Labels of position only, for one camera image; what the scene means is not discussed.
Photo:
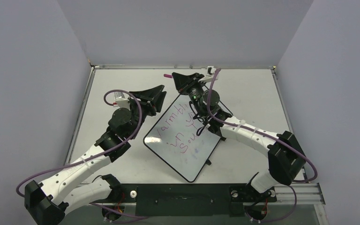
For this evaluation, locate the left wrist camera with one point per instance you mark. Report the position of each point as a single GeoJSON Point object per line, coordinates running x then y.
{"type": "Point", "coordinates": [120, 100]}

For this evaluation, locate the black framed whiteboard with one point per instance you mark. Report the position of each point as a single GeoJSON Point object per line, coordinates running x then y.
{"type": "Point", "coordinates": [183, 146]}

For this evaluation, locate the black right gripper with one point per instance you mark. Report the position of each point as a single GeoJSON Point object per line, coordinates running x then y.
{"type": "Point", "coordinates": [188, 85]}

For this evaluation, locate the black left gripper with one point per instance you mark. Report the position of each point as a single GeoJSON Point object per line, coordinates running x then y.
{"type": "Point", "coordinates": [158, 100]}

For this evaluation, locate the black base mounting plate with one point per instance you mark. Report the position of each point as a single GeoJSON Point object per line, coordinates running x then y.
{"type": "Point", "coordinates": [152, 200]}

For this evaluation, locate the aluminium frame rail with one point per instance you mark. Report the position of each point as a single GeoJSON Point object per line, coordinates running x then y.
{"type": "Point", "coordinates": [291, 194]}

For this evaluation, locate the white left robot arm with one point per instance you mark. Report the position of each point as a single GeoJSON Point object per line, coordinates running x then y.
{"type": "Point", "coordinates": [108, 148]}

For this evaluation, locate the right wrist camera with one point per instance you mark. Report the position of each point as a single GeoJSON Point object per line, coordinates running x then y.
{"type": "Point", "coordinates": [211, 74]}

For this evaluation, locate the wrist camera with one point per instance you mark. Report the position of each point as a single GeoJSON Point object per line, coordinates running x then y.
{"type": "Point", "coordinates": [211, 74]}
{"type": "Point", "coordinates": [120, 100]}

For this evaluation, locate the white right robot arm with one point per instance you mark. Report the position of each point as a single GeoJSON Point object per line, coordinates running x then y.
{"type": "Point", "coordinates": [283, 152]}

